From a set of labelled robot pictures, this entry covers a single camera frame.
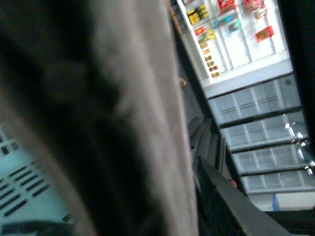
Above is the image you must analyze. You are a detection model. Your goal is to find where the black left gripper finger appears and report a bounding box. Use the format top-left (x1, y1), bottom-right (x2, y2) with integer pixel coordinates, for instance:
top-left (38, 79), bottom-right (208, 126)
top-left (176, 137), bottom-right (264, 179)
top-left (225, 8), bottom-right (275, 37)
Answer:
top-left (196, 156), bottom-right (291, 236)

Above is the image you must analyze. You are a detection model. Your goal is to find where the light blue plastic basket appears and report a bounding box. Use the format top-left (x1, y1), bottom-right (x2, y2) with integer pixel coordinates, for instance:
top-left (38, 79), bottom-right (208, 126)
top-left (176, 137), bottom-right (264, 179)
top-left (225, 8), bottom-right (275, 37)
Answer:
top-left (0, 123), bottom-right (74, 225)

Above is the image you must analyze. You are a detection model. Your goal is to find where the black fruit display shelf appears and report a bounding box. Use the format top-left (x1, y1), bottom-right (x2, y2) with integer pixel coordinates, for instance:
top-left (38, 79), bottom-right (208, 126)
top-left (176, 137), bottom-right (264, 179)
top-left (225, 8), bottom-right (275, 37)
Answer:
top-left (168, 0), bottom-right (315, 236)

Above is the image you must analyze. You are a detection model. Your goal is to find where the glass door fridge cabinet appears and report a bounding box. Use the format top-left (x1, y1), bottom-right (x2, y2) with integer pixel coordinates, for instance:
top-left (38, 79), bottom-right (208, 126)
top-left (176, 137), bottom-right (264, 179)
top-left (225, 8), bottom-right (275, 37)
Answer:
top-left (209, 74), bottom-right (315, 195)

